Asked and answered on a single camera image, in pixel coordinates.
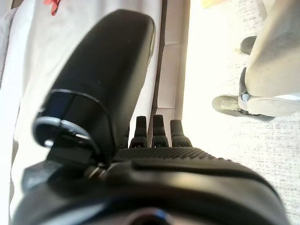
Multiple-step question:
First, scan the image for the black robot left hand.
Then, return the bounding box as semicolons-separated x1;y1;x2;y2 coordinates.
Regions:
11;8;291;225

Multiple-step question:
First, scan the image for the grey patterned rug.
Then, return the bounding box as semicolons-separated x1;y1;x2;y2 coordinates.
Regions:
185;0;300;225

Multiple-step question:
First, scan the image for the red garment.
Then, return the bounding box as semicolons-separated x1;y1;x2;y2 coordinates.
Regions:
43;0;62;16

